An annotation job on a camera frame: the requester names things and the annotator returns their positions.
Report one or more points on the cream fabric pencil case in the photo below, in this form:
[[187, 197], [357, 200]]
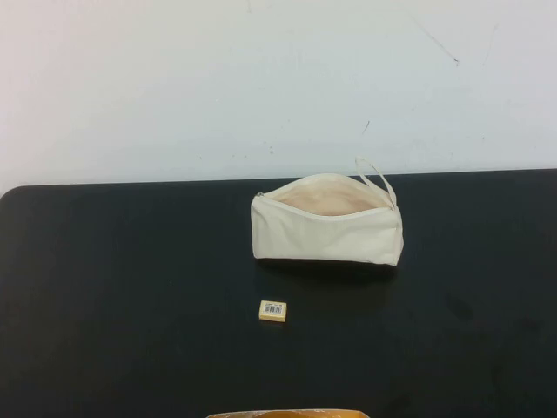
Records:
[[322, 237]]

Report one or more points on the yellow eraser with barcode label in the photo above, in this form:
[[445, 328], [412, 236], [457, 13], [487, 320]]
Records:
[[273, 311]]

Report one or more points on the orange yellow tape roll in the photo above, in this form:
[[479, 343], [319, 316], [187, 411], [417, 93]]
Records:
[[283, 414]]

